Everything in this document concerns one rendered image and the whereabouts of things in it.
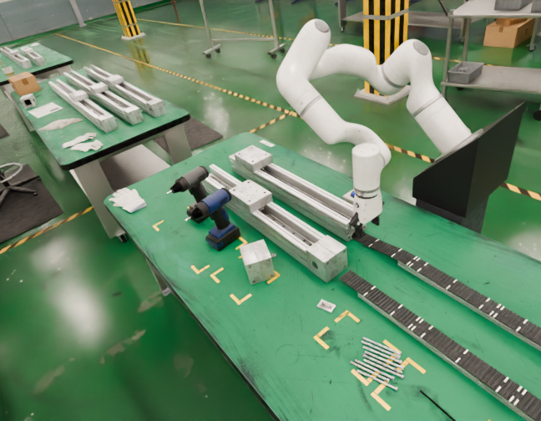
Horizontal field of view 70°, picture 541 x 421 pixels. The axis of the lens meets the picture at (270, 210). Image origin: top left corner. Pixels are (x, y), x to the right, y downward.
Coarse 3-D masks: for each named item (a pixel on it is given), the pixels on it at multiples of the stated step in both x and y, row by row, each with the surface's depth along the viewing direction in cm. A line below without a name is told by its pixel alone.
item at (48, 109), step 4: (48, 104) 347; (52, 104) 346; (56, 104) 344; (40, 108) 343; (44, 108) 341; (48, 108) 339; (52, 108) 337; (56, 108) 335; (60, 108) 333; (28, 112) 339; (32, 112) 337; (36, 112) 335; (40, 112) 333; (44, 112) 331; (48, 112) 329; (52, 112) 328; (36, 116) 326; (40, 116) 324
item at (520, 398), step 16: (352, 272) 125; (368, 288) 119; (384, 304) 113; (400, 304) 113; (400, 320) 108; (416, 320) 107; (432, 336) 103; (448, 352) 98; (464, 352) 98; (464, 368) 95; (480, 368) 94; (496, 384) 90; (512, 384) 90; (512, 400) 87; (528, 400) 87
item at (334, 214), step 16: (256, 176) 178; (272, 176) 176; (288, 176) 169; (272, 192) 172; (288, 192) 160; (304, 192) 164; (320, 192) 155; (304, 208) 156; (320, 208) 147; (336, 208) 150; (352, 208) 144; (320, 224) 152; (336, 224) 142
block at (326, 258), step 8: (320, 240) 131; (328, 240) 130; (312, 248) 128; (320, 248) 128; (328, 248) 127; (336, 248) 126; (344, 248) 126; (312, 256) 127; (320, 256) 125; (328, 256) 124; (336, 256) 125; (344, 256) 128; (312, 264) 130; (320, 264) 125; (328, 264) 124; (336, 264) 127; (344, 264) 130; (320, 272) 128; (328, 272) 126; (336, 272) 129; (328, 280) 128
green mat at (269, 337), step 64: (384, 192) 162; (192, 256) 149; (384, 256) 133; (448, 256) 128; (512, 256) 124; (256, 320) 120; (320, 320) 117; (384, 320) 113; (448, 320) 110; (256, 384) 103; (320, 384) 101; (448, 384) 95
